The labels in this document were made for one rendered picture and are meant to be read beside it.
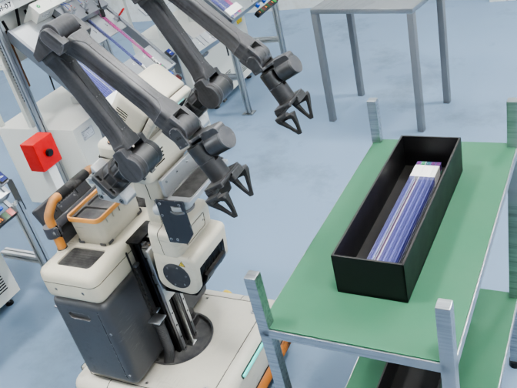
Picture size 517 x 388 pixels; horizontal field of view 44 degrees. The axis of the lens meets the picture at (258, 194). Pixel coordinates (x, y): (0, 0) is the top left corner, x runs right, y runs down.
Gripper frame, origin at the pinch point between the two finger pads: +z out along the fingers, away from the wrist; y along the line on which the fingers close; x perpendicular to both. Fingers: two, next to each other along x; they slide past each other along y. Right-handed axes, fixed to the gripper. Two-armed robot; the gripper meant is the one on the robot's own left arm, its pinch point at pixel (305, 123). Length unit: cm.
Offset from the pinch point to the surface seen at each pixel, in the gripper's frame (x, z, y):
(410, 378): 5, 82, -26
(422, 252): -34, 31, -39
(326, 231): -6.4, 21.8, -30.0
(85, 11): 170, -88, 127
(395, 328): -31, 34, -61
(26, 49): 178, -87, 81
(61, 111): 218, -52, 104
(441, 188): -36.7, 26.6, -19.4
